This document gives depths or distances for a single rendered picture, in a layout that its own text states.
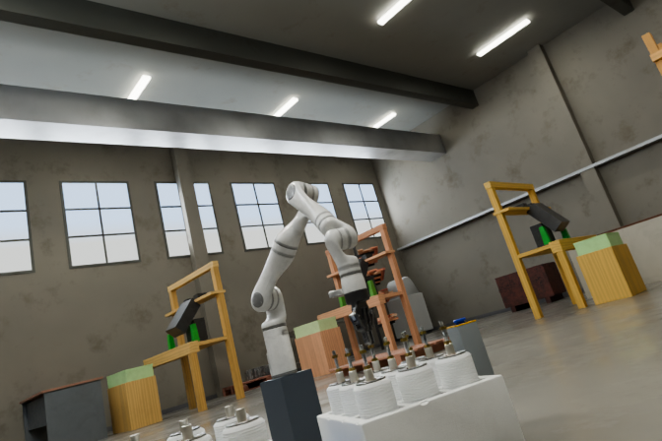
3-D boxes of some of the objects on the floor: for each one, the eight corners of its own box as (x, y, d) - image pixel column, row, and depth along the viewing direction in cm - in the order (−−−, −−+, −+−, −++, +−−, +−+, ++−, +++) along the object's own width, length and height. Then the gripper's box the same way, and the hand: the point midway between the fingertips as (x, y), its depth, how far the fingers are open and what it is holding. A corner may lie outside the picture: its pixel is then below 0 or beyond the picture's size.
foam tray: (332, 482, 141) (315, 415, 146) (449, 437, 155) (430, 377, 160) (384, 513, 107) (361, 423, 112) (529, 451, 120) (502, 374, 125)
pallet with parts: (274, 380, 1022) (270, 363, 1031) (297, 375, 965) (293, 356, 974) (222, 397, 942) (218, 378, 951) (243, 392, 885) (239, 372, 894)
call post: (480, 433, 150) (445, 329, 158) (498, 425, 152) (464, 323, 161) (494, 435, 143) (457, 326, 152) (513, 427, 146) (476, 320, 155)
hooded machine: (417, 335, 1332) (399, 280, 1374) (436, 330, 1284) (418, 273, 1326) (396, 342, 1275) (378, 283, 1317) (416, 337, 1228) (397, 277, 1270)
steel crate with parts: (552, 302, 967) (537, 264, 988) (500, 315, 1050) (488, 280, 1071) (575, 294, 1033) (561, 259, 1054) (525, 307, 1116) (513, 274, 1138)
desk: (80, 441, 777) (74, 388, 799) (110, 436, 675) (102, 376, 697) (24, 459, 726) (19, 402, 748) (47, 457, 625) (40, 391, 647)
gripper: (355, 286, 148) (370, 345, 143) (374, 284, 160) (390, 338, 155) (333, 293, 151) (348, 350, 146) (355, 291, 163) (368, 344, 158)
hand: (367, 338), depth 151 cm, fingers closed
